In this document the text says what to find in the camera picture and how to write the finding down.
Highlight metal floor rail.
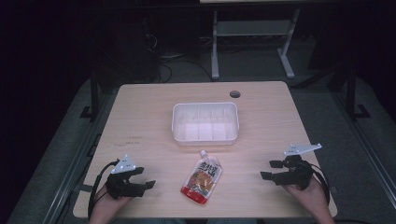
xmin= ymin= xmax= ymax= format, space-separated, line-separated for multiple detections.
xmin=43 ymin=92 xmax=120 ymax=224
xmin=328 ymin=91 xmax=396 ymax=202

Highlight white metal desk frame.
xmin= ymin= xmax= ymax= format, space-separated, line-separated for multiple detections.
xmin=210 ymin=7 xmax=302 ymax=81

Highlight person's right hand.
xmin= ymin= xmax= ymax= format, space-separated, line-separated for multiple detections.
xmin=282 ymin=177 xmax=331 ymax=218

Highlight white plastic container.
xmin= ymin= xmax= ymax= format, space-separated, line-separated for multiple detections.
xmin=171 ymin=102 xmax=241 ymax=147

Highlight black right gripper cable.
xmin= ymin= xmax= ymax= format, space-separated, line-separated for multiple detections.
xmin=306 ymin=161 xmax=332 ymax=206

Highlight printed spout pouch red bottom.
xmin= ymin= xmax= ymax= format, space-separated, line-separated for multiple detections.
xmin=180 ymin=149 xmax=223 ymax=205

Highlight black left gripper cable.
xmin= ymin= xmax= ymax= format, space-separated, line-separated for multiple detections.
xmin=87 ymin=159 xmax=120 ymax=220

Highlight black floor cables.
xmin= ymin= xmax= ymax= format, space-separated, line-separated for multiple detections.
xmin=141 ymin=29 xmax=217 ymax=84

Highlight person's left hand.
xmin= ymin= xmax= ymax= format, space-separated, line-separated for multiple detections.
xmin=90 ymin=184 xmax=134 ymax=221

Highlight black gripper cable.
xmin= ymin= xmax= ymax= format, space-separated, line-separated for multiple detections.
xmin=306 ymin=161 xmax=332 ymax=206
xmin=87 ymin=159 xmax=120 ymax=220

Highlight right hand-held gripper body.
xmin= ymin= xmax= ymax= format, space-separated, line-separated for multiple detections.
xmin=278 ymin=143 xmax=323 ymax=191

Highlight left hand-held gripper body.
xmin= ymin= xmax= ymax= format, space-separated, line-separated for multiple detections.
xmin=105 ymin=154 xmax=146 ymax=201

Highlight black metal stand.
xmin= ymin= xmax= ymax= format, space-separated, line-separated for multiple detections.
xmin=345 ymin=63 xmax=372 ymax=121
xmin=79 ymin=76 xmax=101 ymax=123

